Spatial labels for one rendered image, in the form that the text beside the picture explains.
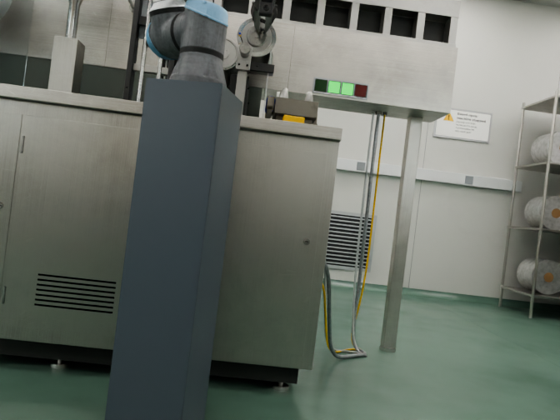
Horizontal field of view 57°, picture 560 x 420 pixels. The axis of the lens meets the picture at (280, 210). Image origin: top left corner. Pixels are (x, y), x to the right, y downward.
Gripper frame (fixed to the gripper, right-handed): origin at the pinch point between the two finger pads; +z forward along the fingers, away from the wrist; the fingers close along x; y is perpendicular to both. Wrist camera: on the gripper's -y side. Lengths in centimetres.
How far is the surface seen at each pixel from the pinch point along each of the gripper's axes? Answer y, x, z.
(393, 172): 157, -128, 214
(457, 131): 193, -184, 189
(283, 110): -21.1, -11.6, 18.3
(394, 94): 18, -62, 33
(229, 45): -1.3, 11.5, 7.0
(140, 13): -5.9, 42.9, -3.6
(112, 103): -45, 44, 5
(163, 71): -21.1, 32.3, 8.0
